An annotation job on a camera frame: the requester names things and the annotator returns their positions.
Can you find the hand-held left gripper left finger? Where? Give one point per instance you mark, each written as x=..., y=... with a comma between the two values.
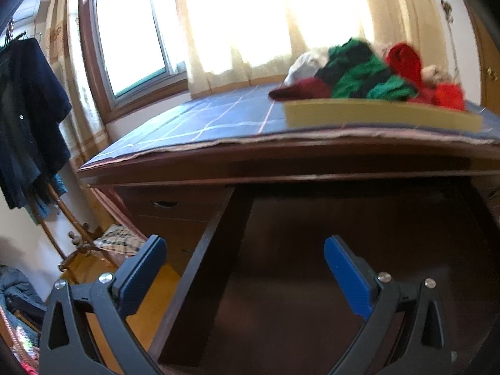
x=141, y=271

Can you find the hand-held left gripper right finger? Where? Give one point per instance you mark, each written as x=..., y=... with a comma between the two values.
x=347, y=277

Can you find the dark wooden drawer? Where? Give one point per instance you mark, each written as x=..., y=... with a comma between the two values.
x=312, y=250

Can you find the yellow tray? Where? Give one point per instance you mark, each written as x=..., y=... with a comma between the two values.
x=371, y=113

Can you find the dark red underwear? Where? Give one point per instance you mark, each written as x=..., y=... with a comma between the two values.
x=300, y=89

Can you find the green black underwear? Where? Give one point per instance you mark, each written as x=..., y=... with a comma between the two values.
x=355, y=74

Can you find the white grey underwear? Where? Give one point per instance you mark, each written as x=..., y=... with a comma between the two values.
x=306, y=68

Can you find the beige underwear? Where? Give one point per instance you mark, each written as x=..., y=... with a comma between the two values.
x=435, y=75

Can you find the small wooden drawer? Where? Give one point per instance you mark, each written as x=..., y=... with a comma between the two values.
x=195, y=205
x=175, y=242

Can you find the plaid cloth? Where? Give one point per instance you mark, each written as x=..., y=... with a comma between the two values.
x=121, y=240

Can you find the pink striped cloth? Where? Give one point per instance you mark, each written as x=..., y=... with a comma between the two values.
x=107, y=205

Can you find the wooden coat rack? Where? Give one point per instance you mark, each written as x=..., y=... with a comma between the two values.
x=74, y=222

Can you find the teal garment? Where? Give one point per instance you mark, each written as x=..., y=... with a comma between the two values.
x=58, y=185

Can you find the blue padded jacket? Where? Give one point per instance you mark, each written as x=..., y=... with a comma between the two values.
x=19, y=287

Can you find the dark wooden desk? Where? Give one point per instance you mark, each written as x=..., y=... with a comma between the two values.
x=273, y=160

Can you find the colourful patterned cloth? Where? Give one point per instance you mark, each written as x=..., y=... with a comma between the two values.
x=19, y=343

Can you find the blue checked cloth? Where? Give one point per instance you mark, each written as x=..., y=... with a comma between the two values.
x=195, y=121

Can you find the dark jacket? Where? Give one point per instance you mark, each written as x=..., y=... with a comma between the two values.
x=31, y=125

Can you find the window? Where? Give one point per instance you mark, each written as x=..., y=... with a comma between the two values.
x=129, y=39

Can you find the yellow patterned side curtain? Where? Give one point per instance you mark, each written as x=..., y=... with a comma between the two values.
x=62, y=47

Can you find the wooden wardrobe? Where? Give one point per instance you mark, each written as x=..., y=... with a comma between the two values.
x=488, y=70

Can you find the cream lace curtain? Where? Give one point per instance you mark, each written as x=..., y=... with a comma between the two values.
x=273, y=27

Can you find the metal curtain hook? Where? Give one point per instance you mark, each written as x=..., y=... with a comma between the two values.
x=448, y=11

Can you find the white air conditioner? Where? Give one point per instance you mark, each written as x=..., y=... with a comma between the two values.
x=29, y=6

